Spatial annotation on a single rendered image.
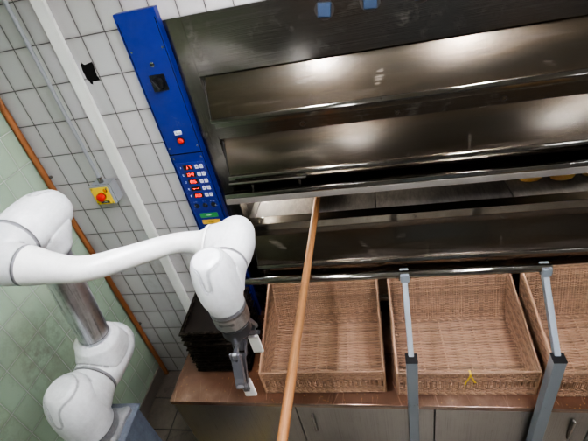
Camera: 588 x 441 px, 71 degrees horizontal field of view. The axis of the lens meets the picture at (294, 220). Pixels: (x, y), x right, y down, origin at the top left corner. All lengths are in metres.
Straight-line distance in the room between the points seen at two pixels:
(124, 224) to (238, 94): 0.94
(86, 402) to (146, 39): 1.23
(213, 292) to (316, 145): 0.94
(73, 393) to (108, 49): 1.20
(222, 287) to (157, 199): 1.18
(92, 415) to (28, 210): 0.68
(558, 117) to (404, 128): 0.54
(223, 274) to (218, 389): 1.29
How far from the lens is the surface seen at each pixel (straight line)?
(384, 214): 1.87
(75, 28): 1.84
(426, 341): 2.13
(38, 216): 1.25
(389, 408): 1.97
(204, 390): 2.18
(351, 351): 2.10
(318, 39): 1.56
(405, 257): 1.99
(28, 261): 1.13
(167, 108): 1.75
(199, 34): 1.64
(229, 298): 0.94
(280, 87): 1.63
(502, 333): 2.20
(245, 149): 1.77
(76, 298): 1.44
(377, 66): 1.59
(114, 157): 1.99
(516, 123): 1.76
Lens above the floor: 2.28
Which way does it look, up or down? 35 degrees down
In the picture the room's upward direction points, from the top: 13 degrees counter-clockwise
